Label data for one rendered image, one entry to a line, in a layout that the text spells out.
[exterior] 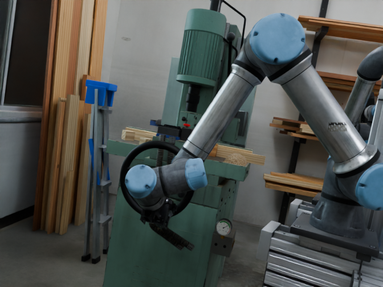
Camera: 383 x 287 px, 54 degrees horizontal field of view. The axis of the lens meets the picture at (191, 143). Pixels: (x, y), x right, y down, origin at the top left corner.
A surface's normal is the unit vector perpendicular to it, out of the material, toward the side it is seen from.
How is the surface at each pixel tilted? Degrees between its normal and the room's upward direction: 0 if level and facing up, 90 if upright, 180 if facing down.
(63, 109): 87
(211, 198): 90
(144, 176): 60
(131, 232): 90
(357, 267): 90
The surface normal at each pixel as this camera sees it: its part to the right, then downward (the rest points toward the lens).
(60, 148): 0.98, 0.14
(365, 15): -0.17, 0.06
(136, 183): -0.11, -0.45
